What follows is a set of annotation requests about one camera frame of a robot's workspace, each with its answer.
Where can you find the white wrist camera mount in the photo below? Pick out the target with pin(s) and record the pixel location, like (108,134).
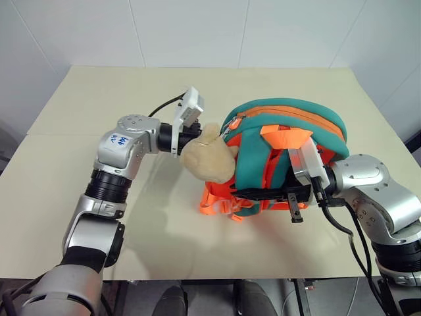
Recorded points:
(189,105)
(310,158)

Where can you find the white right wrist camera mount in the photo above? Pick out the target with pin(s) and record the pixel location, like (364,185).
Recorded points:
(310,158)

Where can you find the black table leg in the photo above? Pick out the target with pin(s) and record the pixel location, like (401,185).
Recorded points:
(121,298)
(301,299)

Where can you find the beige plush toy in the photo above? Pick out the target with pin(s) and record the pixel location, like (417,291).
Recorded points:
(207,158)

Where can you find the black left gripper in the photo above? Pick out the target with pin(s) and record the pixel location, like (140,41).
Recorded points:
(190,131)

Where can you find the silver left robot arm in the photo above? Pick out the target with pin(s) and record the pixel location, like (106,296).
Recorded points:
(108,158)

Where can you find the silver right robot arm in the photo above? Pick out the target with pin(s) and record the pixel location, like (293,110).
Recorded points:
(378,187)

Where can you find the dark rounded shape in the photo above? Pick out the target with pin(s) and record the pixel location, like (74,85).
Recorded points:
(172,303)

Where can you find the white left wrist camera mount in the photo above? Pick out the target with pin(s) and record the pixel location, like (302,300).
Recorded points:
(189,105)

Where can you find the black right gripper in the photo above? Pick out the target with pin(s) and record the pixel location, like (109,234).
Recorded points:
(296,194)

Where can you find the red green orange backpack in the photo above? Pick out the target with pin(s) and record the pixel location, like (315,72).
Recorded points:
(296,118)

